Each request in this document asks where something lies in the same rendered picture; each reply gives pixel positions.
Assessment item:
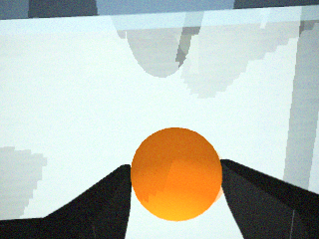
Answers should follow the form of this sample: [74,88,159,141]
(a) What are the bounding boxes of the low clear corner walls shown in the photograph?
[0,5,319,194]

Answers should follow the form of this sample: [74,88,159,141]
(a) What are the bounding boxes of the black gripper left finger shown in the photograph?
[0,164,132,239]

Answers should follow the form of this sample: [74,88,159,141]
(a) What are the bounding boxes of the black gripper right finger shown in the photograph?
[220,159,319,239]

